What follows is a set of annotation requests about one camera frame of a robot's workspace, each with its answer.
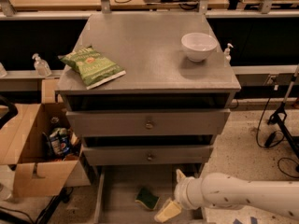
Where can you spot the grey middle drawer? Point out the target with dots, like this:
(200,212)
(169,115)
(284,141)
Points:
(147,155)

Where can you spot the grey top drawer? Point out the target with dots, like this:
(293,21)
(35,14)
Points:
(137,123)

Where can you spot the brown cardboard box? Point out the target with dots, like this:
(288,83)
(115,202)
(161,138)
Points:
(25,169)

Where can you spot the green yellow sponge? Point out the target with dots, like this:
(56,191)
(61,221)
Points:
(147,199)

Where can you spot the grey drawer cabinet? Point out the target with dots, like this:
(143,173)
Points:
(159,76)

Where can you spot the clear sanitizer pump bottle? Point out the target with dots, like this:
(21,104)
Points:
(41,66)

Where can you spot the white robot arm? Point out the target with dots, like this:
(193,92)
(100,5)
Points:
(221,191)

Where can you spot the grey drawer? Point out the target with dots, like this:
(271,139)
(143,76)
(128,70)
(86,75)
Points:
(137,123)
(119,186)
(147,155)

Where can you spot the small white pump bottle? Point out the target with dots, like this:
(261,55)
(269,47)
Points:
(227,52)

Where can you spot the grey bottom drawer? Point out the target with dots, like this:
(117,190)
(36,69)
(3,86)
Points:
(119,186)

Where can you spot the snack packages in box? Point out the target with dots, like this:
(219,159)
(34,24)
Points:
(60,143)

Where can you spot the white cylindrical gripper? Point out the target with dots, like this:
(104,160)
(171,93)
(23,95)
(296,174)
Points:
(181,191)

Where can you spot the white ceramic bowl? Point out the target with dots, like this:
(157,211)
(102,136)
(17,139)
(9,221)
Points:
(198,46)

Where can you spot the green chip bag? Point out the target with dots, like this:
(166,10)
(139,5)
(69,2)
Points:
(94,68)

